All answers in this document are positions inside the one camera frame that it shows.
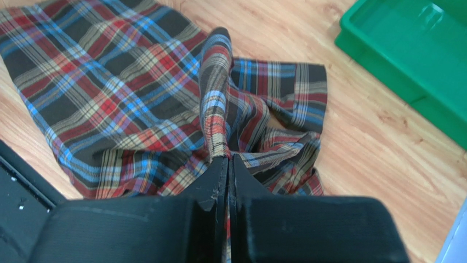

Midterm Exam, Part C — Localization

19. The green plastic tray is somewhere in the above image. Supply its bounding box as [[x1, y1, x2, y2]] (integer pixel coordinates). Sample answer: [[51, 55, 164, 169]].
[[335, 1, 466, 147]]

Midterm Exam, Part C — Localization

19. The red brown plaid shirt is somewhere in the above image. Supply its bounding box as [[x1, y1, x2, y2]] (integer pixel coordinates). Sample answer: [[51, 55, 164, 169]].
[[1, 1, 327, 199]]

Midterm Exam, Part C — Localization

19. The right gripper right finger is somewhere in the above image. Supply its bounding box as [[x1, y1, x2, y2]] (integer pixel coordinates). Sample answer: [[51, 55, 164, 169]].
[[230, 155, 409, 262]]

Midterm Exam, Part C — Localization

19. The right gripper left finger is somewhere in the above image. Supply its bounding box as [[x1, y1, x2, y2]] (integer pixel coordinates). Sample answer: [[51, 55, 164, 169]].
[[29, 157, 228, 262]]

